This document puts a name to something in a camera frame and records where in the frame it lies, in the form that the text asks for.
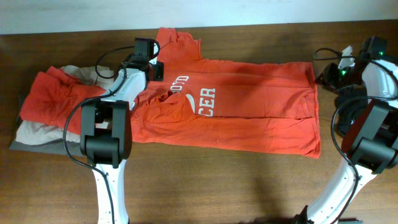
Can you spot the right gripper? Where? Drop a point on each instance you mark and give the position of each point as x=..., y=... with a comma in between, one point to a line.
x=327, y=76

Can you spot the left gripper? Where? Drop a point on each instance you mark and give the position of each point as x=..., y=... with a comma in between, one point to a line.
x=158, y=76

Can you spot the red soccer t-shirt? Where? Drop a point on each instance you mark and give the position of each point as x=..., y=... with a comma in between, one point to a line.
x=267, y=108

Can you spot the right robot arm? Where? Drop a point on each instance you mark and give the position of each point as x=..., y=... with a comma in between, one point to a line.
x=363, y=126

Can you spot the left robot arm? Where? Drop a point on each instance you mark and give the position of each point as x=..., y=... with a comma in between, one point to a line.
x=106, y=133

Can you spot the black garment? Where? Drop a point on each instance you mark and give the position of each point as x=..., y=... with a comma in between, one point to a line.
x=350, y=112

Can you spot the folded grey garment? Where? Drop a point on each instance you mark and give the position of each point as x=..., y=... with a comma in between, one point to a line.
x=36, y=137

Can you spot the folded beige garment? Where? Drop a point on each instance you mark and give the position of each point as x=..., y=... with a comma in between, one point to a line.
x=88, y=76

